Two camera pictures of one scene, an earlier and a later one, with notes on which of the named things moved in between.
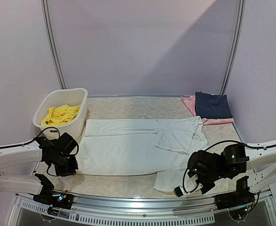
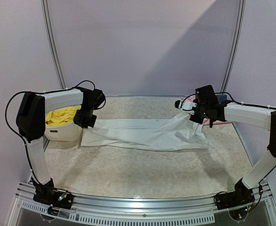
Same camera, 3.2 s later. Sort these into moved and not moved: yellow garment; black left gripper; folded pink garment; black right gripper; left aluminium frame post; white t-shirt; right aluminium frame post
Moved: black right gripper; black left gripper; white t-shirt
Not moved: left aluminium frame post; yellow garment; right aluminium frame post; folded pink garment
